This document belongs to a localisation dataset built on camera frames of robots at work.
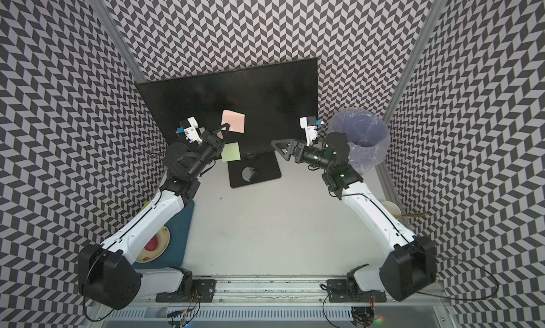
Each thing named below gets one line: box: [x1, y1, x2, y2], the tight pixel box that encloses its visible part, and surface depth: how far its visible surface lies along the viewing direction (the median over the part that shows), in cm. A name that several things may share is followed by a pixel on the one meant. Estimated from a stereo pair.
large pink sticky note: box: [221, 109, 246, 134], surface depth 71 cm
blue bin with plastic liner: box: [328, 107, 391, 174], surface depth 93 cm
